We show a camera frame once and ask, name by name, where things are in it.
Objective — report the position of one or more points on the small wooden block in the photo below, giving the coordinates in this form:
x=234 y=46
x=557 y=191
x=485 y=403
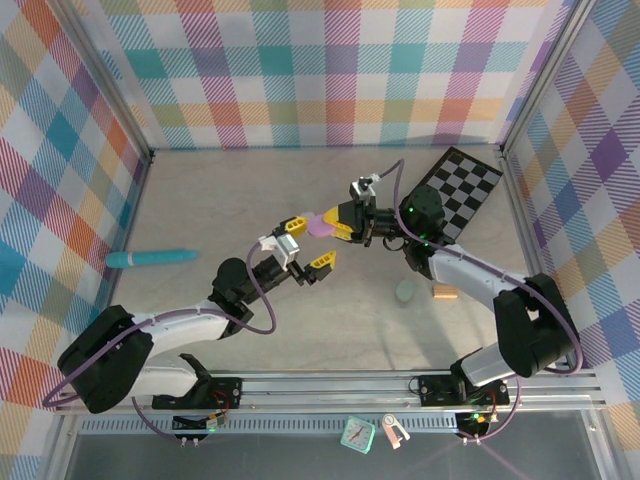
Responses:
x=445 y=293

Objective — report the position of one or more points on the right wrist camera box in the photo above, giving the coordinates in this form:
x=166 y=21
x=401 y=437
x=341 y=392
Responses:
x=361 y=189

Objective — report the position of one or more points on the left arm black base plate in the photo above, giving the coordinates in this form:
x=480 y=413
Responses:
x=220 y=392

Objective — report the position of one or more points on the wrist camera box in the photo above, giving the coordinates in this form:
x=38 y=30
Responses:
x=361 y=189
x=287 y=247

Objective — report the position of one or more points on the aluminium frame post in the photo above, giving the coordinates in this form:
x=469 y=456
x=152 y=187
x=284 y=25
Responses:
x=544 y=75
x=108 y=75

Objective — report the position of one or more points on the pink white clip tool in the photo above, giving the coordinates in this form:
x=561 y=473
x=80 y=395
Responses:
x=390 y=422

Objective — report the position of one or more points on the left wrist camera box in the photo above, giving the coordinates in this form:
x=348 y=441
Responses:
x=287 y=247

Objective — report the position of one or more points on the teal plastic tube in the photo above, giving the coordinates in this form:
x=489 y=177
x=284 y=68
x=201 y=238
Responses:
x=150 y=257

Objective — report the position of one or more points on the aluminium extrusion rail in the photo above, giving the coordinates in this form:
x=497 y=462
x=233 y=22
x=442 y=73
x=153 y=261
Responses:
x=325 y=395

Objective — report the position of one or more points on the teal square alarm clock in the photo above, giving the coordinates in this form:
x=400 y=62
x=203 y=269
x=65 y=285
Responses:
x=357 y=434

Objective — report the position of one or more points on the black grey chessboard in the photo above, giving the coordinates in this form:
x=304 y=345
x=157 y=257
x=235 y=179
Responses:
x=470 y=180

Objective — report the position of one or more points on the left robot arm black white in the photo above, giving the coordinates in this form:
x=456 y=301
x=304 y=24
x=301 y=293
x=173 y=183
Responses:
x=105 y=365

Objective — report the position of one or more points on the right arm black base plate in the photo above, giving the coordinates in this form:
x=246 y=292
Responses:
x=435 y=390

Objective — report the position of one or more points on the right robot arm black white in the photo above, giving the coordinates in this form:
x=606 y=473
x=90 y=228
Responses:
x=530 y=325

